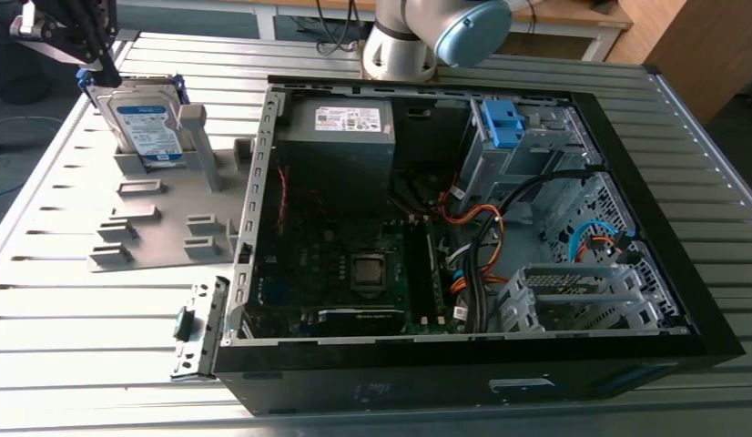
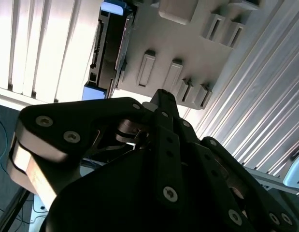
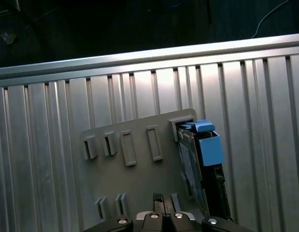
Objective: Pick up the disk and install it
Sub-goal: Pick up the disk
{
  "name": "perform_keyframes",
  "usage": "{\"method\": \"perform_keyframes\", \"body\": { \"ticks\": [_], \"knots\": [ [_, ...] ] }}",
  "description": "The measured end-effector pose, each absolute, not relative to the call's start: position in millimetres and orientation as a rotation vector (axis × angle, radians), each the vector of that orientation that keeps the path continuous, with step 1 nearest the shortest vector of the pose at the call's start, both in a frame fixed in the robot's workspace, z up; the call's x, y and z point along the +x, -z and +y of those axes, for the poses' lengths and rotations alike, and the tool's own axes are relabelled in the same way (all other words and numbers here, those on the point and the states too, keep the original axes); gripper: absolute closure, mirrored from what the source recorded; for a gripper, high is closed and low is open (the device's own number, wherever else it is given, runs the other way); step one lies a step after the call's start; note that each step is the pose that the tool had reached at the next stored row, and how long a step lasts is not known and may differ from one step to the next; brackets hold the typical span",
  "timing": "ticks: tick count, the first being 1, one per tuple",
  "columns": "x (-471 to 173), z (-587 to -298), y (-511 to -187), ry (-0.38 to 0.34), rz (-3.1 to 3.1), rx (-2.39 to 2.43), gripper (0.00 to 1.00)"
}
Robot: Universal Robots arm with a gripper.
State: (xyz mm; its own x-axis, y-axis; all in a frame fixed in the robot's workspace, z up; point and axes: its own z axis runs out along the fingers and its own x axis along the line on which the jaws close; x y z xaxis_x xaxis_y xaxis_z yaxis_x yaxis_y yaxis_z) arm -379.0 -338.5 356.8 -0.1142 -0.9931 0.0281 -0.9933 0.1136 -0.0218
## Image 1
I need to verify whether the hard disk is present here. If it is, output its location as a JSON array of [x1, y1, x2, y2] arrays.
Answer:
[[74, 72, 188, 170]]

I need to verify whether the metal disk bay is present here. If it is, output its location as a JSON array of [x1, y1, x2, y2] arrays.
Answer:
[[494, 261, 676, 333]]

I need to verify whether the black swivel chair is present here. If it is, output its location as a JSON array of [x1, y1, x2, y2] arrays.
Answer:
[[0, 26, 54, 107]]

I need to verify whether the grey parts rack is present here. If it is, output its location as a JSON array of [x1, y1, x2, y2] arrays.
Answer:
[[86, 102, 254, 274]]

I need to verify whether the grey power supply unit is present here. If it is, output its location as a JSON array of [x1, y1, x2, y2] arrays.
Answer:
[[275, 97, 395, 215]]

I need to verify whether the green motherboard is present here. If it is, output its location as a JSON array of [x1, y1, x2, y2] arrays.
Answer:
[[246, 213, 471, 339]]

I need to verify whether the silver CPU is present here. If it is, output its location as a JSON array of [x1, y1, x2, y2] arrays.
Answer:
[[351, 255, 386, 284]]

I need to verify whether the CPU socket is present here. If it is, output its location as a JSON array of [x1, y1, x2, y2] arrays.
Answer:
[[343, 248, 399, 298]]

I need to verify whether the black graphics card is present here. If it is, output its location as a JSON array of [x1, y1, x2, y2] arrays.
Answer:
[[316, 308, 407, 337]]

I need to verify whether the metal optical drive bay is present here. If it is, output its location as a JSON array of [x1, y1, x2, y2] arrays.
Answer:
[[458, 96, 602, 204]]

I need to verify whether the black open PC case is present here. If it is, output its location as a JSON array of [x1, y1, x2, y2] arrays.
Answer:
[[211, 75, 746, 418]]

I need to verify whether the wooden cabinet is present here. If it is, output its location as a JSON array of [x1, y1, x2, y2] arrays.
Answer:
[[604, 0, 752, 127]]

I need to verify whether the blue floor cable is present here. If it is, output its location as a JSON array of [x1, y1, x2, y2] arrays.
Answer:
[[0, 116, 63, 199]]

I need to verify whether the round black tool blue ring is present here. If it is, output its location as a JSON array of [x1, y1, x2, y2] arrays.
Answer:
[[170, 305, 198, 342]]

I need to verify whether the metal case side bracket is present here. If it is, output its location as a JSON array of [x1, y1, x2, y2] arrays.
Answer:
[[170, 275, 231, 382]]

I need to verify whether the orange red yellow wire bundle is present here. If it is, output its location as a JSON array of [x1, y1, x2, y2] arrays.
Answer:
[[438, 203, 511, 300]]

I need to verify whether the thick black cable bundle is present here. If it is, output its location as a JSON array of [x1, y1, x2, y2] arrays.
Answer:
[[463, 168, 602, 334]]

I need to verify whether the blue flat data wire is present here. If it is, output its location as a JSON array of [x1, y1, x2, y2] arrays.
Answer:
[[567, 218, 638, 265]]

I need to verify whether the coloured disk power wire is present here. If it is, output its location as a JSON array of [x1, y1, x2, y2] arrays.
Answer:
[[578, 235, 623, 265]]

